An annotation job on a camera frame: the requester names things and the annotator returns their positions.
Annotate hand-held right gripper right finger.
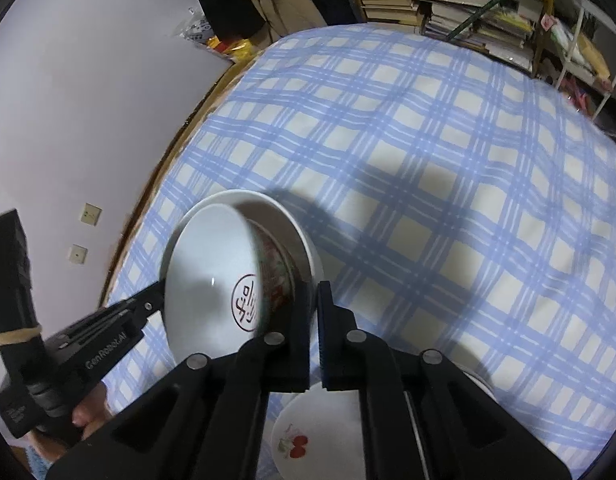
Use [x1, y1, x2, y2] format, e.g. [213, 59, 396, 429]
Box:
[318, 280, 573, 480]

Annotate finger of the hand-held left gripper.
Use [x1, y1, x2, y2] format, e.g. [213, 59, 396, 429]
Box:
[105, 280, 167, 331]

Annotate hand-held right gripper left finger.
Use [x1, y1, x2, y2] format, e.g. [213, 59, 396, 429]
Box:
[45, 280, 313, 480]

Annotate red patterned bowl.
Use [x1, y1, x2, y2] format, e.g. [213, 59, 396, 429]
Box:
[162, 204, 295, 362]

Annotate white cherry print plate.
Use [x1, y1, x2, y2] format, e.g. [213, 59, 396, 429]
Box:
[270, 367, 496, 480]

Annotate white bowl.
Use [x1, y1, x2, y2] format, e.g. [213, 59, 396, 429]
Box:
[180, 189, 325, 311]

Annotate person's left hand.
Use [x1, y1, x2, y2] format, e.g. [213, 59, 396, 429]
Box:
[70, 384, 115, 442]

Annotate blue fleece cloth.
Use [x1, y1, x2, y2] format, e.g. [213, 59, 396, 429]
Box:
[25, 447, 51, 480]

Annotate blue checked bedsheet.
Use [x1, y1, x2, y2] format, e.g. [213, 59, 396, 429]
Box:
[95, 25, 616, 480]

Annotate clear plastic bag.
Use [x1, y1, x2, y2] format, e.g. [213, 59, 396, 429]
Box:
[180, 7, 254, 63]

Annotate beige trousers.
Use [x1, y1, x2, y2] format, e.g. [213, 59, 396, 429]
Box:
[228, 0, 329, 43]

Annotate stack of books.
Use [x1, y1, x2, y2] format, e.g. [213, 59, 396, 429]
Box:
[350, 0, 539, 68]

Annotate dark long pole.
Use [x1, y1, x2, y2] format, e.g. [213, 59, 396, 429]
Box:
[448, 0, 554, 41]

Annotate wooden shelf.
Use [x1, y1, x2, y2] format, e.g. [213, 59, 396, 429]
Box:
[345, 0, 559, 78]

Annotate white trolley cart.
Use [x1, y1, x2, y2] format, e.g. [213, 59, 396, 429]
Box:
[553, 0, 616, 121]

